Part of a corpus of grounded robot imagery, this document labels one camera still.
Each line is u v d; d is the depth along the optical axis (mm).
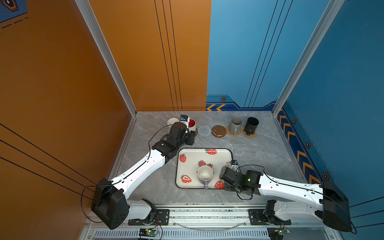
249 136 1044
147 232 709
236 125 991
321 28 766
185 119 684
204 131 1083
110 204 395
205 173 870
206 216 756
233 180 593
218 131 1087
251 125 1003
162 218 742
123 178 436
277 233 696
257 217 726
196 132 1079
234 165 725
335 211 393
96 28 758
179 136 611
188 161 931
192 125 1041
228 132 1064
